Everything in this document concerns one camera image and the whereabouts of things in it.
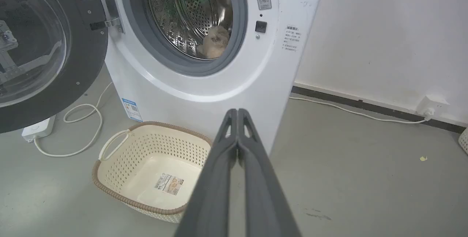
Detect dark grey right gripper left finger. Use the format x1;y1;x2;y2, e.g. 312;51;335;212
174;109;238;237

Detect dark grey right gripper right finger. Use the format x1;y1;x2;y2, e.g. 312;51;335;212
238;109;302;237

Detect white front-load washing machine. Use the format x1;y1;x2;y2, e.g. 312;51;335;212
88;0;328;157

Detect round dark washing machine door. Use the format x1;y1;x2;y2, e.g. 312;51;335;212
0;0;123;134

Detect cream perforated laundry basket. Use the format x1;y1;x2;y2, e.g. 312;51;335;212
92;121;213;223

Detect beige cloth in drum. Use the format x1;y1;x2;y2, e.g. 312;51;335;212
197;25;231;59

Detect white power strip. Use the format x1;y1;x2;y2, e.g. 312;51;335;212
21;115;56;143

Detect white perforated basket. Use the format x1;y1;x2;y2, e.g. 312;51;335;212
458;127;468;155

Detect white power strip cable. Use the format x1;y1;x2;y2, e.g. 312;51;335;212
33;82;114;158

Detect white wall socket plug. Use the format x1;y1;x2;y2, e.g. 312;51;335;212
416;95;449;119

